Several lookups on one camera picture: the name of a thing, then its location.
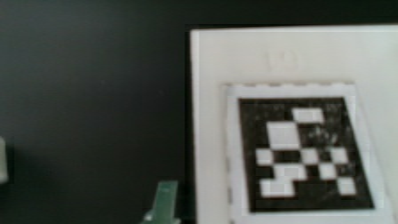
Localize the small white drawer with knob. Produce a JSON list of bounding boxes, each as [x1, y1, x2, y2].
[[191, 25, 398, 224]]

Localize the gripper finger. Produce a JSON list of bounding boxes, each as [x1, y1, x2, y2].
[[141, 181, 182, 224]]

